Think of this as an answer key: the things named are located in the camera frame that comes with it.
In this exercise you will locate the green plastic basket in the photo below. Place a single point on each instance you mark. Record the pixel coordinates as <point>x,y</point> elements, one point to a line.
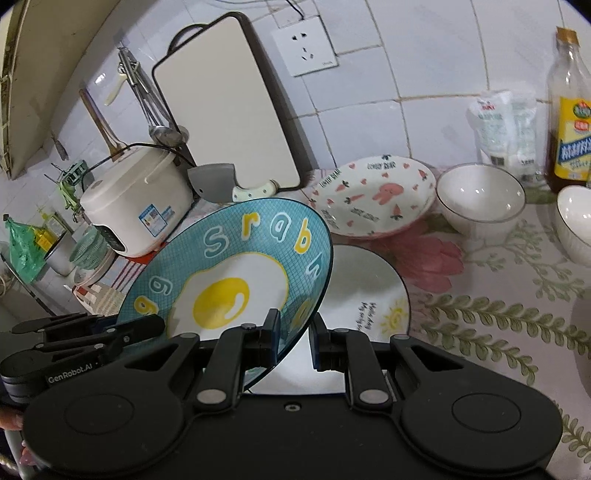
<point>90,249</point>

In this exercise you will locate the floral tablecloth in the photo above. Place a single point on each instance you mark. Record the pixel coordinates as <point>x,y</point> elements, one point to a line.
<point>480,318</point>

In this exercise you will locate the person's left hand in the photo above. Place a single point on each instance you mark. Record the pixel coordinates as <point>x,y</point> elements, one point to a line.
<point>9,417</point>

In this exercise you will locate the blue fried egg plate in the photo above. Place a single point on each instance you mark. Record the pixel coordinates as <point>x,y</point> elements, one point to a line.
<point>221,277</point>

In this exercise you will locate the green scrubbing brush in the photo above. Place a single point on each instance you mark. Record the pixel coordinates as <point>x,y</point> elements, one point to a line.
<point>69,189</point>

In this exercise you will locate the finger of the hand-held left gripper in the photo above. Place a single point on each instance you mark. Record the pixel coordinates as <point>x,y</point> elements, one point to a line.
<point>55,325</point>
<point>134,334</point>

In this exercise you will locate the cream rice cooker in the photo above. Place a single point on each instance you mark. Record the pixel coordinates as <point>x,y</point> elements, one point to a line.
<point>134,198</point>

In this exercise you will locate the white rabbit print plate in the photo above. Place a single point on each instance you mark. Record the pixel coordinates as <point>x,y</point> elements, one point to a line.
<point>374,198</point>

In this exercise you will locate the white bowl dark rim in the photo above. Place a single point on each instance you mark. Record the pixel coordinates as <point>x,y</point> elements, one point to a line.
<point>577,221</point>
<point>478,198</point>

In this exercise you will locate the yellow label cooking wine bottle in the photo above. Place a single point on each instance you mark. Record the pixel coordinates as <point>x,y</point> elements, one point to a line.
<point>570,138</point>

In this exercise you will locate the hanging metal ladles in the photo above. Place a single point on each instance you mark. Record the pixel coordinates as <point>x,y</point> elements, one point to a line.
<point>152,106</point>

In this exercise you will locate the cream cabinet panel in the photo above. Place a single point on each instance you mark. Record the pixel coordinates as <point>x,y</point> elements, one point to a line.
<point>32,83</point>

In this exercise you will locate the wooden spatula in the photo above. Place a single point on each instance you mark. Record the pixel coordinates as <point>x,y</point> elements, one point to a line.
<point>99,120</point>

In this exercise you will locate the white container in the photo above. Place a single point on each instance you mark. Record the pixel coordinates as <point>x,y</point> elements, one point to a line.
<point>60,258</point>

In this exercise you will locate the white salt bag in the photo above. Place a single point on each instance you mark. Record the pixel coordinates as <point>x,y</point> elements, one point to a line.
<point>491,134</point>

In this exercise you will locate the white sun print plate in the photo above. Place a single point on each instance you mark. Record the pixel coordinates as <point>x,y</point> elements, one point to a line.
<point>364,286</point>

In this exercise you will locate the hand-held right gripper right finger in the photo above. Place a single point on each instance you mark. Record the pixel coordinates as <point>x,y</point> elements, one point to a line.
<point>313,339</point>

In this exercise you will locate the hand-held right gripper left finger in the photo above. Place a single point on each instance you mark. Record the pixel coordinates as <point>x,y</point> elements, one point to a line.
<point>275,334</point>

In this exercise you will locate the cream cutting board dark edge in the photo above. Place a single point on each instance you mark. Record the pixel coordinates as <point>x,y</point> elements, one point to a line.
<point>231,110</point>

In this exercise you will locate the green plastic bag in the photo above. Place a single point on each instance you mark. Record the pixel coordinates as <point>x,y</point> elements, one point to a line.
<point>23,251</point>

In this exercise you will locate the white wall socket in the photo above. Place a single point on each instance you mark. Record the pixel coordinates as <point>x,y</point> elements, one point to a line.
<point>304,46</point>

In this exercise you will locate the clear seasoning bag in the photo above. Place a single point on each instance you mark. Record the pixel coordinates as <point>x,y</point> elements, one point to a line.
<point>526,138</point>

